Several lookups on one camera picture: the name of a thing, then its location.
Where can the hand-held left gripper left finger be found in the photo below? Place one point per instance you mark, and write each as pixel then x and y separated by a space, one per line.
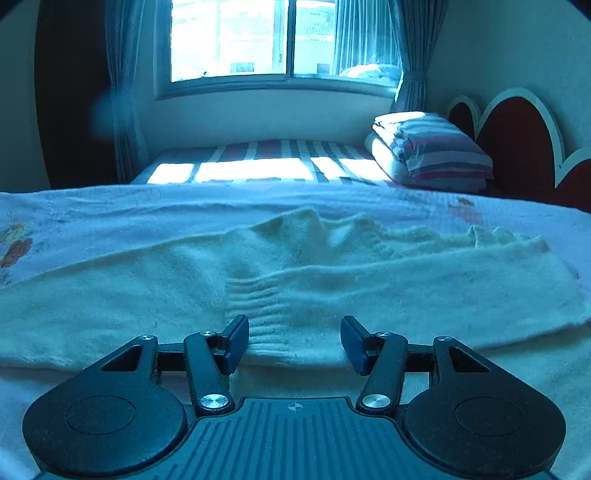
pixel 238 344

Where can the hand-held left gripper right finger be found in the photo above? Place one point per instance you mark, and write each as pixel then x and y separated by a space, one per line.
pixel 353 344

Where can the cream knit sweater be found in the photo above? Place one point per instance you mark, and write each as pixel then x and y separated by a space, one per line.
pixel 369 295

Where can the floral white blanket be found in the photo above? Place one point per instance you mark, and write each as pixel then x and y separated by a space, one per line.
pixel 138 217

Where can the striped bed sheet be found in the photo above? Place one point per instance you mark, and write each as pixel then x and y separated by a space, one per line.
pixel 277 152

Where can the folded striped quilt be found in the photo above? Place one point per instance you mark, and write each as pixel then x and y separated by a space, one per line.
pixel 429 147

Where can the red scalloped headboard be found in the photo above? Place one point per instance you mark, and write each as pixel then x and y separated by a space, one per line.
pixel 517 138

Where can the pale cloth bundle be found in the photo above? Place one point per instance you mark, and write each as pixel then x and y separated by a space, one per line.
pixel 369 72

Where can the grey curtain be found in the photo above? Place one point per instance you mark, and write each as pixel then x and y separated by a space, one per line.
pixel 127 92
pixel 418 55

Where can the dark wooden door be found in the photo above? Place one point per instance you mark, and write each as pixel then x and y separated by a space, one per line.
pixel 74 115

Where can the window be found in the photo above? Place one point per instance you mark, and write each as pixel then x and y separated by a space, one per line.
pixel 258 41

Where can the sheer white curtain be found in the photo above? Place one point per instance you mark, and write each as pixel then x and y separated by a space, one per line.
pixel 364 32

